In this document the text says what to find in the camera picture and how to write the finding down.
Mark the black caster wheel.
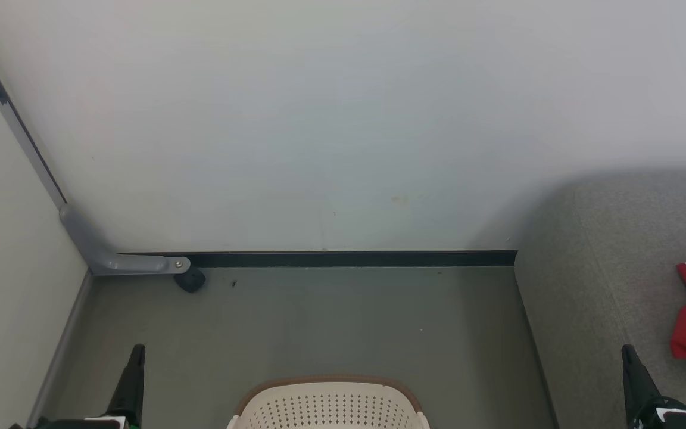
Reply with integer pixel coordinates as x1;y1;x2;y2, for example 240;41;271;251
174;268;207;294

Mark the black baseboard strip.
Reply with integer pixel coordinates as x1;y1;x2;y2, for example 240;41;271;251
120;250;518;268

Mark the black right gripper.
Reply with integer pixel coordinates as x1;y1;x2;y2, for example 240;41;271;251
620;344;686;429

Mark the grey partition foot bracket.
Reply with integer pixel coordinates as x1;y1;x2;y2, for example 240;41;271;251
59;204;191;276

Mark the grey fabric sofa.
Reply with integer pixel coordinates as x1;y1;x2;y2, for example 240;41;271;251
514;170;686;429

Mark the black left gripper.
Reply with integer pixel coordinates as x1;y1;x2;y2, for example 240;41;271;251
8;344;146;429

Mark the beige perforated laundry basket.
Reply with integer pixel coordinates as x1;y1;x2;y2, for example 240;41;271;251
227;375;431;429

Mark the grey partition frame post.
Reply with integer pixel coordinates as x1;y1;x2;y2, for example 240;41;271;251
0;12;68;210

